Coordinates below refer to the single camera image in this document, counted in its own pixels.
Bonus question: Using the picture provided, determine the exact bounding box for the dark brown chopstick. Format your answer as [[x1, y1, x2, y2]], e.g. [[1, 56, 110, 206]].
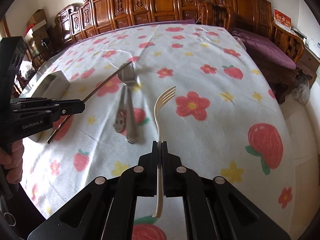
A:
[[47, 61, 132, 144]]

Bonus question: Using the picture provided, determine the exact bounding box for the small cartoon handle spoon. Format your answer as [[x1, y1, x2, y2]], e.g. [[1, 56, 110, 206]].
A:
[[113, 65, 131, 133]]

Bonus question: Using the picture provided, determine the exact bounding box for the beige plastic fork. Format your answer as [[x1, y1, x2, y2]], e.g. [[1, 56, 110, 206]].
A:
[[152, 86, 176, 218]]

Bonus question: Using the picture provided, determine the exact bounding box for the stainless steel fork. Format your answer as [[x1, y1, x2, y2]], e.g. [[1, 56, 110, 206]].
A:
[[121, 63, 140, 144]]

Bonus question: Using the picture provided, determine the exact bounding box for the person's left hand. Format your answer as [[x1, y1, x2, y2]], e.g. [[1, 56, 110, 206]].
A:
[[0, 140, 24, 184]]

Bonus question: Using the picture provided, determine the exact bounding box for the dark wooden chair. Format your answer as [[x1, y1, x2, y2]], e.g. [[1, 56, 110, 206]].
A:
[[13, 52, 48, 98]]

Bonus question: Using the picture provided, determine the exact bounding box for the rectangular metal tray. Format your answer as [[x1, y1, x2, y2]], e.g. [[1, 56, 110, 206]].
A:
[[18, 70, 70, 143]]

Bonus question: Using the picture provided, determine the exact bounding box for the dark storage cabinet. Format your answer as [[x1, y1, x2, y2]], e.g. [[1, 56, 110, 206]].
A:
[[24, 20, 54, 62]]

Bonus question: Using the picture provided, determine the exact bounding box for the strawberry flower print tablecloth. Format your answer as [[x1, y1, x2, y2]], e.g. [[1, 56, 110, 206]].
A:
[[22, 24, 295, 230]]

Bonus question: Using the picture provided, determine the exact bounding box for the cardboard box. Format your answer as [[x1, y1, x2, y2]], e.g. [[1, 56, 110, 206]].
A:
[[27, 9, 47, 27]]

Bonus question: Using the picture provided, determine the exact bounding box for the purple sofa cushion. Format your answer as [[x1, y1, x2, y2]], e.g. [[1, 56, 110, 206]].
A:
[[174, 19, 196, 24]]

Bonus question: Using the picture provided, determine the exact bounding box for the purple armchair cushion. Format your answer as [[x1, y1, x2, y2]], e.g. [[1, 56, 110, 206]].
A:
[[232, 28, 296, 69]]

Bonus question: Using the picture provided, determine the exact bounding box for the carved wooden sofa bench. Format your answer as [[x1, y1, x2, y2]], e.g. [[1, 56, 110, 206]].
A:
[[54, 0, 235, 47]]

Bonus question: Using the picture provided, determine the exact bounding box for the wooden side table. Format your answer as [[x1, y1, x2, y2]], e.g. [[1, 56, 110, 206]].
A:
[[297, 46, 319, 88]]

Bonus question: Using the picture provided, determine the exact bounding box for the carved wooden armchair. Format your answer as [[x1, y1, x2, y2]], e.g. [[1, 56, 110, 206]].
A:
[[211, 0, 304, 63]]

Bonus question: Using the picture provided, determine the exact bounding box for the red desk calendar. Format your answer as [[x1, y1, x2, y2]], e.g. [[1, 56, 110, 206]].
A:
[[273, 8, 292, 32]]

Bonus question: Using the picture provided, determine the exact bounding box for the white telephone device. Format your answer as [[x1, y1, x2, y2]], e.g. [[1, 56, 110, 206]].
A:
[[306, 37, 319, 57]]

